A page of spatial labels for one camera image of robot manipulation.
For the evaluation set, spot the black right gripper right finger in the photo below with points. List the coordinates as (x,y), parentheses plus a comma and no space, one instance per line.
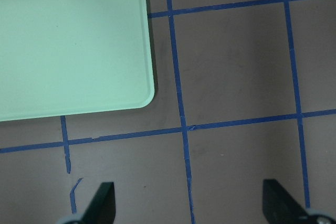
(279,206)

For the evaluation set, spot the light green plastic tray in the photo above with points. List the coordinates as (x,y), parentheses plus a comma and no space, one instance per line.
(65,57)

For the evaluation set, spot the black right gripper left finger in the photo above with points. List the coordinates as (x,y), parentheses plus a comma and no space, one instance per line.
(102,208)

